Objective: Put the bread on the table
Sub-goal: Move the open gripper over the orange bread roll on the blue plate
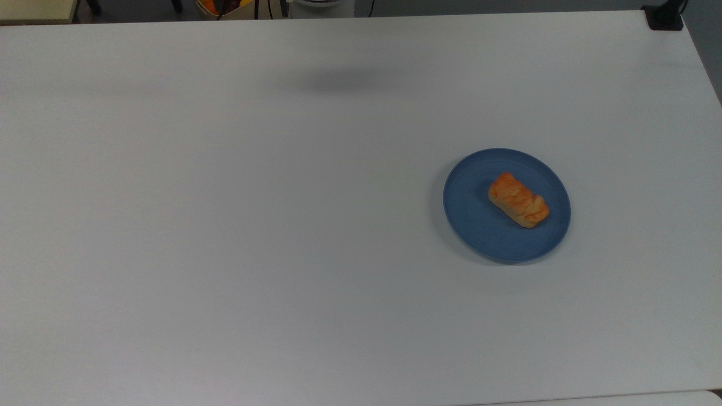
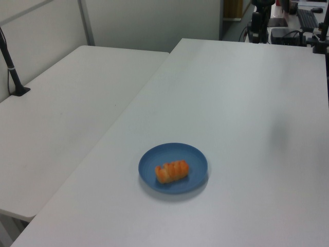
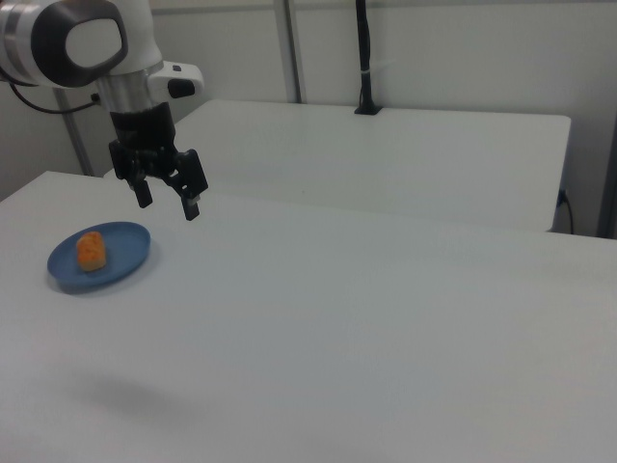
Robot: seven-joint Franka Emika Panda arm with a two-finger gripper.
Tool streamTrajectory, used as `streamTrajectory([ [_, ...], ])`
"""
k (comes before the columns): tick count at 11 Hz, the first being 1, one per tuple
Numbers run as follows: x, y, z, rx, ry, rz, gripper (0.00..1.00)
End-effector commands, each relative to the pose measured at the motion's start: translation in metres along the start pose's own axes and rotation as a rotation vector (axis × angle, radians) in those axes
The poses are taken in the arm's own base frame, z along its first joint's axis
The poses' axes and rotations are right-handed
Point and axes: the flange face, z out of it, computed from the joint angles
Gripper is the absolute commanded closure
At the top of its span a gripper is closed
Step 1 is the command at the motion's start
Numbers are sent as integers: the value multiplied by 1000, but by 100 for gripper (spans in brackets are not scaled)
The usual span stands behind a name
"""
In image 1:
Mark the orange glazed bread roll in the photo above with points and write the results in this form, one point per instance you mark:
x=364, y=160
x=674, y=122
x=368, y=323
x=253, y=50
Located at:
x=518, y=200

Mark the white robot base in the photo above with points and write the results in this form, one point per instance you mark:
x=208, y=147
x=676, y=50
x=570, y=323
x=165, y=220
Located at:
x=321, y=5

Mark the blue round plate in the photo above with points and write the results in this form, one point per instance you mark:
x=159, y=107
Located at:
x=485, y=225

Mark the orange and yellow object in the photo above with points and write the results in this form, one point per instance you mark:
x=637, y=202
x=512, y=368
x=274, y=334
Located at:
x=217, y=7

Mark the black chair leg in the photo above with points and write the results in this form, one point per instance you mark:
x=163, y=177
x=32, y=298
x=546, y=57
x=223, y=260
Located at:
x=93, y=5

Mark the beige wooden table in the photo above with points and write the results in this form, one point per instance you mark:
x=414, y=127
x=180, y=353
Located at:
x=34, y=10

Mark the black camera stand clamp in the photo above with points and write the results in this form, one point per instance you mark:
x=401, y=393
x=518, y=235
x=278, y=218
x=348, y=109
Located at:
x=664, y=17

